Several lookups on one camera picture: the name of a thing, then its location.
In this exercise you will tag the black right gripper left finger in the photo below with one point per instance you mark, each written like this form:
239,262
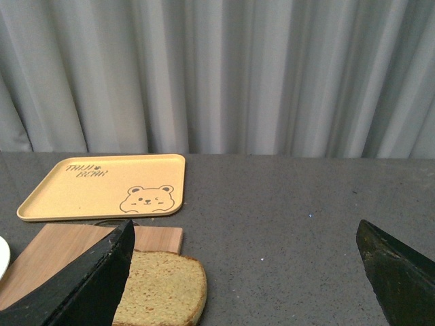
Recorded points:
85,292

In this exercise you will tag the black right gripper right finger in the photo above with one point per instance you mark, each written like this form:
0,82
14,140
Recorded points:
401,277

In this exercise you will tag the bread slice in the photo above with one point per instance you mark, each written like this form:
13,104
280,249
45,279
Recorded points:
163,288

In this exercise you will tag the white round plate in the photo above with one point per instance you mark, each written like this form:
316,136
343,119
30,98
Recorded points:
4,256

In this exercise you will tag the wooden cutting board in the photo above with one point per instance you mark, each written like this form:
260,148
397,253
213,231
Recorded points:
56,245

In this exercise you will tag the yellow bear tray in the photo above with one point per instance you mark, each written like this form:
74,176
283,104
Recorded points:
108,187

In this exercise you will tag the grey curtain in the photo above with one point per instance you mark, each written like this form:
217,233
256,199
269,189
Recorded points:
315,79

